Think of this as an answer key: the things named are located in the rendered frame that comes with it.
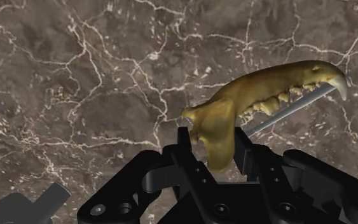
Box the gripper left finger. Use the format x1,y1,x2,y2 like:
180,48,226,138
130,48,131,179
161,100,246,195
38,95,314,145
76,127,239,224

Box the dark grey cylindrical object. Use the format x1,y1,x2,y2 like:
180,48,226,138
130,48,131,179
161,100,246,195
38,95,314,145
0,181,72,224

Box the grey metal rod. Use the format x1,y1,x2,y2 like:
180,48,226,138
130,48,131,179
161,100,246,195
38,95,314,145
245,74,353,138

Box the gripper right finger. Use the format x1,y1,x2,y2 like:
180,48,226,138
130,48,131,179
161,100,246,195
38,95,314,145
233,127,358,224

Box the yellow-brown animal jawbone with teeth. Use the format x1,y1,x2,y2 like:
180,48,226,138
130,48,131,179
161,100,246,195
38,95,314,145
180,59,350,173

